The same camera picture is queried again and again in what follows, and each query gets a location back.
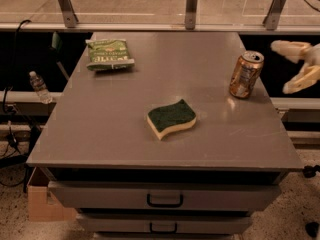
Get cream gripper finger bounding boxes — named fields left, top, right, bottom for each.
left=283, top=65, right=320, bottom=94
left=270, top=40, right=311, bottom=63

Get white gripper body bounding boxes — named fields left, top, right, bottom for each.
left=304, top=44, right=320, bottom=66

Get orange soda can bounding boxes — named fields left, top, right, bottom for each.
left=229, top=50, right=264, bottom=99

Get black caster wheel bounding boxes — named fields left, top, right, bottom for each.
left=303, top=165, right=320, bottom=178

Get green and yellow sponge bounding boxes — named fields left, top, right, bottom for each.
left=147, top=99, right=197, bottom=140

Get grey drawer cabinet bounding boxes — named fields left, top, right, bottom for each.
left=28, top=32, right=302, bottom=240

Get green chip bag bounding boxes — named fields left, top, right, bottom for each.
left=86, top=39, right=135, bottom=71

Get lower grey drawer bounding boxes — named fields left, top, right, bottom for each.
left=77, top=214, right=251, bottom=235

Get clear plastic water bottle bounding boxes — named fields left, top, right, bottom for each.
left=29, top=71, right=53, bottom=104

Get cardboard box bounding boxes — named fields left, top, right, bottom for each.
left=27, top=168, right=76, bottom=222

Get right metal railing bracket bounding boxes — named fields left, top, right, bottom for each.
left=263, top=0, right=287, bottom=30

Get metal railing bracket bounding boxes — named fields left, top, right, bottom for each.
left=58, top=0, right=78, bottom=28
left=184, top=0, right=198, bottom=30
left=263, top=0, right=287, bottom=30

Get middle metal railing bracket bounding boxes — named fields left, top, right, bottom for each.
left=184, top=0, right=198, bottom=30

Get left metal railing bracket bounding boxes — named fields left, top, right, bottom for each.
left=58, top=0, right=78, bottom=28

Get black cable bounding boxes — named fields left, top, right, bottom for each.
left=1, top=18, right=33, bottom=115

